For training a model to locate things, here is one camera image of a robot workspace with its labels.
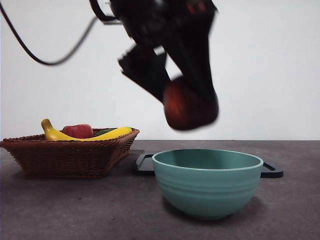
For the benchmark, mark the brown wicker basket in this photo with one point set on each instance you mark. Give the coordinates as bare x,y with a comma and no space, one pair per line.
65,160

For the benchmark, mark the red apple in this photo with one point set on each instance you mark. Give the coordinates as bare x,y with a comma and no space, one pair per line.
77,130

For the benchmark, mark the green vegetable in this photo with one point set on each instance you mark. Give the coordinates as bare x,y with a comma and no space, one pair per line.
105,131

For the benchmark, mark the teal ribbed bowl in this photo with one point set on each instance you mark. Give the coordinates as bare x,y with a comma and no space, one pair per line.
207,190

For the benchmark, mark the dark purple plum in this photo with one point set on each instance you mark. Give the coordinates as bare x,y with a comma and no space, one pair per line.
185,110

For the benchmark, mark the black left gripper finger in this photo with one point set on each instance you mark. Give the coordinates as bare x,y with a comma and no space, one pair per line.
197,65
145,70

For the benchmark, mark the dark rectangular tray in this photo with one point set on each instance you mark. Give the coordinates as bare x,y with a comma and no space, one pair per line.
271,172

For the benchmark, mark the yellow banana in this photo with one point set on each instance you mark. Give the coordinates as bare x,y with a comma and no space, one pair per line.
57,136

